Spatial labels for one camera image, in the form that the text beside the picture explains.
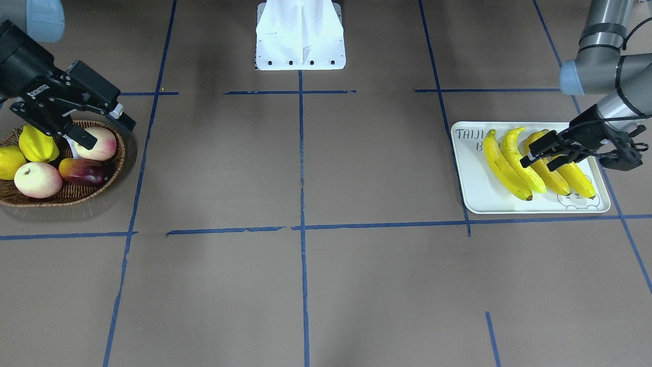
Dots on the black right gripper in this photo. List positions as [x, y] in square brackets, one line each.
[21, 63]

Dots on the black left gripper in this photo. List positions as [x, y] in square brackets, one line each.
[587, 131]

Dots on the large yellow banana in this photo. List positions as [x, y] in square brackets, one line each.
[553, 180]

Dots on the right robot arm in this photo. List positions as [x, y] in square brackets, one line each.
[43, 21]

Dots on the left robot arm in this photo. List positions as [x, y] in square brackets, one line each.
[601, 68]

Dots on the white label paper in basket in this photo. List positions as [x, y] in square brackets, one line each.
[71, 144]

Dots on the brown wicker basket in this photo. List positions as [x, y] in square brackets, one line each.
[70, 193]

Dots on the pale pink apple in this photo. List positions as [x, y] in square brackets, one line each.
[105, 146]

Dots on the yellow star fruit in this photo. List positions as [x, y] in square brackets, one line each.
[36, 146]

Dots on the dark red mango fruit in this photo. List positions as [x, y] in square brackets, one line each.
[84, 172]

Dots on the yellow lemon fruit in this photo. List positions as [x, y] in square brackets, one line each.
[12, 159]

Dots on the white bear tray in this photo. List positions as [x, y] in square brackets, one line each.
[484, 194]

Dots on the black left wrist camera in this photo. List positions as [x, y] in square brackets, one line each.
[627, 154]

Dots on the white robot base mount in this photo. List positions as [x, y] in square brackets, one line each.
[300, 35]

